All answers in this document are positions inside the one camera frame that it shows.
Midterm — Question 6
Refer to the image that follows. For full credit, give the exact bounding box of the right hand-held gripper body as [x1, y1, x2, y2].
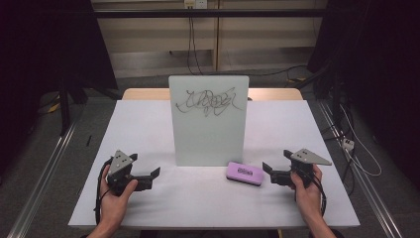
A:
[288, 148, 333, 190]

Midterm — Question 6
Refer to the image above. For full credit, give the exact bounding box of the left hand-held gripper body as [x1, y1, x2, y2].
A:
[106, 150, 140, 196]

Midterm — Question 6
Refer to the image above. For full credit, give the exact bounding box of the purple whiteboard eraser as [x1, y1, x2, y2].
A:
[226, 161, 265, 186]

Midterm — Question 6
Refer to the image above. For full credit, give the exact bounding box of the frosted glass whiteboard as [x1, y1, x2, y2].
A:
[167, 74, 251, 168]

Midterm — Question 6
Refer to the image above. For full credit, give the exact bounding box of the person's right hand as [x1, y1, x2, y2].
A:
[289, 164, 326, 223]

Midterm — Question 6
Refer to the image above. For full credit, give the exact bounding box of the person's left hand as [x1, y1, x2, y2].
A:
[99, 165, 139, 230]

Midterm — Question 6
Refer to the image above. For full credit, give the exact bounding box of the white power strip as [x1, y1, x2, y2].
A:
[341, 138, 356, 152]

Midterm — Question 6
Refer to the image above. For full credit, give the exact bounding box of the white table mat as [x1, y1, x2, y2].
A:
[67, 99, 361, 230]

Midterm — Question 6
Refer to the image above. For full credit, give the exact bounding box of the wooden table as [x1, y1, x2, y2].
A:
[122, 87, 304, 102]

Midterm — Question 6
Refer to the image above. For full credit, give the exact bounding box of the metal floor track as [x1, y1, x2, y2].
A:
[316, 100, 404, 238]
[6, 110, 85, 238]

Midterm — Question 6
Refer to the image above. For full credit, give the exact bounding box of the black metal stand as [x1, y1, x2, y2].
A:
[57, 73, 72, 137]

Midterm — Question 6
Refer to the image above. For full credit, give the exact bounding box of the dark curtain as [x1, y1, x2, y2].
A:
[306, 0, 420, 191]
[0, 0, 119, 178]

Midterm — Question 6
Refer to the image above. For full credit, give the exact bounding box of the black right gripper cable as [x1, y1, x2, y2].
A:
[305, 170, 329, 217]

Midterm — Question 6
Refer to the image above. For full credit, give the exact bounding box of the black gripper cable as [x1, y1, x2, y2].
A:
[93, 158, 114, 226]
[305, 170, 329, 217]

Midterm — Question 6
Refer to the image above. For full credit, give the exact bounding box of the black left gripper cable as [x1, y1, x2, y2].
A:
[93, 158, 114, 226]

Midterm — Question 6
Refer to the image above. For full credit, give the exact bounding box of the white cable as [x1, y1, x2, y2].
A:
[339, 103, 383, 178]

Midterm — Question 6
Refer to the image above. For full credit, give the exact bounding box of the black hanging cable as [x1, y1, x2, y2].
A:
[186, 16, 206, 76]

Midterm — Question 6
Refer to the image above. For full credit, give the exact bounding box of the wooden wall post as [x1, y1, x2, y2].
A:
[212, 0, 222, 72]

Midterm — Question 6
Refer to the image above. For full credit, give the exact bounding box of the black horizontal rail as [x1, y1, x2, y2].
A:
[93, 8, 326, 19]

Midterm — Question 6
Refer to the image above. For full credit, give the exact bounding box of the white wall outlet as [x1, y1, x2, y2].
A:
[183, 0, 208, 10]

